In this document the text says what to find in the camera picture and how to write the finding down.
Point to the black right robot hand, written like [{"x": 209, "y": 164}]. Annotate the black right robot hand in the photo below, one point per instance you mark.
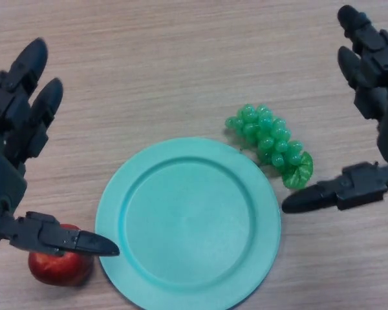
[{"x": 372, "y": 93}]

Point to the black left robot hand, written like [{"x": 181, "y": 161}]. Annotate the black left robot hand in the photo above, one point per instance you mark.
[{"x": 4, "y": 181}]

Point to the red apple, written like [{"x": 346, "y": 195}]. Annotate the red apple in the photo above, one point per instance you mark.
[{"x": 58, "y": 269}]

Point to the turquoise round plate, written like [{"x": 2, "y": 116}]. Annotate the turquoise round plate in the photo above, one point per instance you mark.
[{"x": 187, "y": 223}]

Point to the green grape bunch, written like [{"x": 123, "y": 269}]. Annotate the green grape bunch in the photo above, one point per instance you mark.
[{"x": 271, "y": 135}]

